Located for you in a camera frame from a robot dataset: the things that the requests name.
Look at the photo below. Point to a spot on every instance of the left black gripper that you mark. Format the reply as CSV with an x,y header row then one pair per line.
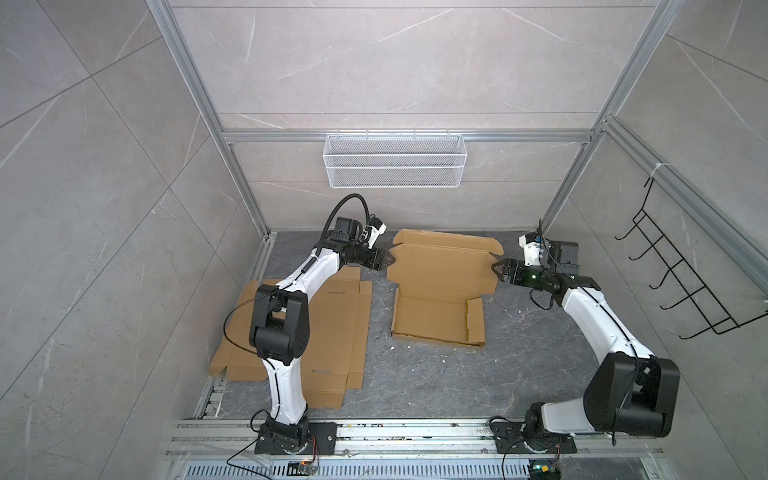
x,y
377,259

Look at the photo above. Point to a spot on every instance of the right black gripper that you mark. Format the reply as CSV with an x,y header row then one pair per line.
x,y
511,265

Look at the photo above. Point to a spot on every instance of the cardboard box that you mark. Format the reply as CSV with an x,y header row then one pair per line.
x,y
334,360
441,279

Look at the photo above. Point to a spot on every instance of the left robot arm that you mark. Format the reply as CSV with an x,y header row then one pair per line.
x,y
280,322

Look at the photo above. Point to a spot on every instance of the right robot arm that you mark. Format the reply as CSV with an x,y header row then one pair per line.
x,y
633,391

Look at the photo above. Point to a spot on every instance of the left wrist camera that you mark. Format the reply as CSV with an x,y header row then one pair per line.
x,y
374,228

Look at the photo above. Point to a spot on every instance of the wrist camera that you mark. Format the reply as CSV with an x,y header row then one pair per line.
x,y
535,249
374,228

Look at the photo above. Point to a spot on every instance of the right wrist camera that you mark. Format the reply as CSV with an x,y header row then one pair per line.
x,y
535,249

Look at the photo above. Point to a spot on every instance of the white wire mesh basket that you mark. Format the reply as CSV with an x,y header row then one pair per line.
x,y
367,161

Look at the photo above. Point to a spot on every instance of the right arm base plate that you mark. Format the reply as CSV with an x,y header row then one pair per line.
x,y
513,437

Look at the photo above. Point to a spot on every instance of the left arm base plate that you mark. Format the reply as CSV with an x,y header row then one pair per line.
x,y
304,438

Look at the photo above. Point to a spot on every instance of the black wire hook rack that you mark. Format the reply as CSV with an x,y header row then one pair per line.
x,y
679,271

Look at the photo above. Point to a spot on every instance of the aluminium frame profile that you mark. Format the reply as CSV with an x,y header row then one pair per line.
x,y
742,250

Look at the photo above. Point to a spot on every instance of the aluminium mounting rail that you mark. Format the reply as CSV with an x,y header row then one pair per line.
x,y
216,438

